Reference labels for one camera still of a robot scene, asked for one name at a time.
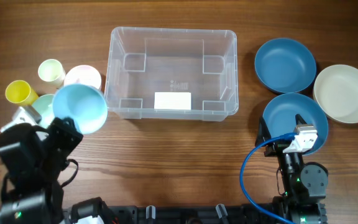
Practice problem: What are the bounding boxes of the mint green small bowl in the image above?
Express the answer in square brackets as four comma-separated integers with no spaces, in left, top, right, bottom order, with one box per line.
[32,94,55,128]

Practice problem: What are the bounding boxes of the light blue small bowl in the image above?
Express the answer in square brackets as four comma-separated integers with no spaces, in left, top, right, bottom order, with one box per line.
[52,83,108,134]

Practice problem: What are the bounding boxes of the pink small bowl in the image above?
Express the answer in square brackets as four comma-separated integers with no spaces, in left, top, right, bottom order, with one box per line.
[63,65,102,90]

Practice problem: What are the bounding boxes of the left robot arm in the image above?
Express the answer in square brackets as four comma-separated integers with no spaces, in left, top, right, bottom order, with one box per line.
[0,117,83,223]

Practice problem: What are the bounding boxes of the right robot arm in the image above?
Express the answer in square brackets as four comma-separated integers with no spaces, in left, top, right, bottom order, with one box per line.
[264,114,328,224]

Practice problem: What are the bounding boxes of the cream bowl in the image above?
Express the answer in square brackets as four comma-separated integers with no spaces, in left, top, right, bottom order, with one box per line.
[313,65,358,124]

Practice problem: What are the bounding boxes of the yellow cup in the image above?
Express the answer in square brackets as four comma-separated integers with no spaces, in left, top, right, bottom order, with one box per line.
[5,80,39,106]

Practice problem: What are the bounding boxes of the pale green cup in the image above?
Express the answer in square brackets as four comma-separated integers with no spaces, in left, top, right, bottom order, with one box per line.
[38,58,66,88]

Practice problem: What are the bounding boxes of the clear plastic storage bin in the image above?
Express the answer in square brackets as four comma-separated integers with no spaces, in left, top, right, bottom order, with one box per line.
[104,27,239,121]

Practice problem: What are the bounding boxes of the right blue cable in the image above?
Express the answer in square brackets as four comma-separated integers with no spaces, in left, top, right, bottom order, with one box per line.
[239,132,298,224]

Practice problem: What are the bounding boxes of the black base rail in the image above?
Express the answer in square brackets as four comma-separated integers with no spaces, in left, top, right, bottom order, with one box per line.
[51,203,328,224]

